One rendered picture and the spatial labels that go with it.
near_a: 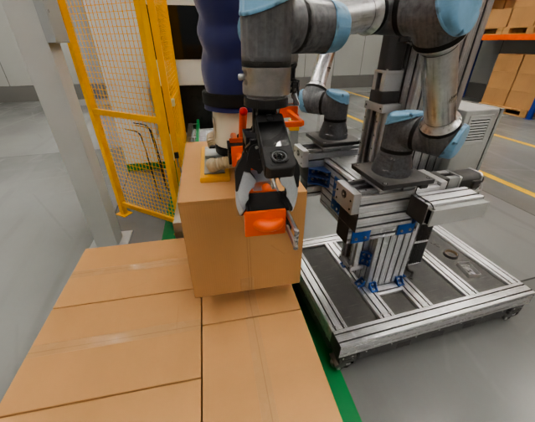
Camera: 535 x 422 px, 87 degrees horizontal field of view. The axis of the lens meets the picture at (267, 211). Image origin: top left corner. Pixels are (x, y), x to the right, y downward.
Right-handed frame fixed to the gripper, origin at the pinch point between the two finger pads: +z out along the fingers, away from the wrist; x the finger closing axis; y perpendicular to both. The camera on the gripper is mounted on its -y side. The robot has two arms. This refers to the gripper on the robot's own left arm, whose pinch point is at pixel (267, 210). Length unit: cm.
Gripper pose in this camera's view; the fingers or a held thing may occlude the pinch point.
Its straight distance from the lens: 53.6
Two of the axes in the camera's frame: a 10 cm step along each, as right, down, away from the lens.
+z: -0.1, 8.6, 5.1
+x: -9.8, 0.8, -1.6
